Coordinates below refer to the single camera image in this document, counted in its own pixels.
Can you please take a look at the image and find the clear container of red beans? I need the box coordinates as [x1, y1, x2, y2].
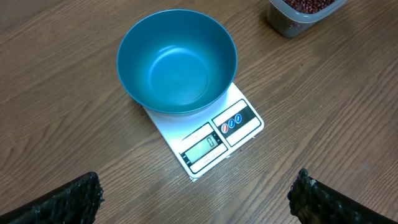
[267, 0, 346, 38]

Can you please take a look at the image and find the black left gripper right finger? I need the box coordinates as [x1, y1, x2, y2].
[287, 168, 397, 224]

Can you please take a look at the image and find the white digital kitchen scale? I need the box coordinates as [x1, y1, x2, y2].
[145, 83, 265, 181]

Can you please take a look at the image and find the teal metal bowl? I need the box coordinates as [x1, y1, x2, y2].
[116, 9, 238, 114]

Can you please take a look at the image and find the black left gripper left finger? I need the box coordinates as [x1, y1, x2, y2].
[1, 172, 104, 224]

